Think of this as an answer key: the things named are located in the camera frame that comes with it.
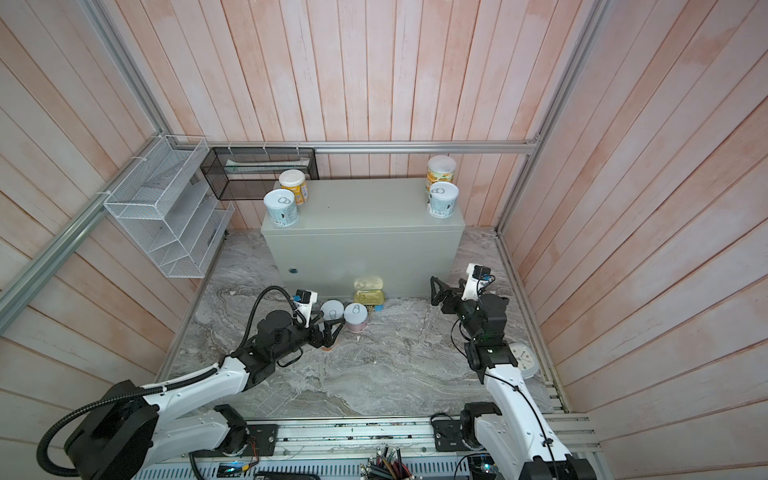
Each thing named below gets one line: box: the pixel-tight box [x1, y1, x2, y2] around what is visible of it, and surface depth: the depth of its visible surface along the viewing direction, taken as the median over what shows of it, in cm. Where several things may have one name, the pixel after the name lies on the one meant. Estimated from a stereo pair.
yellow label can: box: [278, 169, 309, 205], surface depth 77 cm
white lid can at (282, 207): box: [264, 189, 299, 228], surface depth 73 cm
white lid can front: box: [429, 181, 460, 219], surface depth 75 cm
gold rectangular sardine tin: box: [353, 289, 385, 305], surface depth 98 cm
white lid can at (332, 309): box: [320, 298, 345, 321], surface depth 93 cm
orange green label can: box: [426, 155, 457, 195], surface depth 78 cm
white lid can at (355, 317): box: [343, 302, 368, 333], surface depth 92 cm
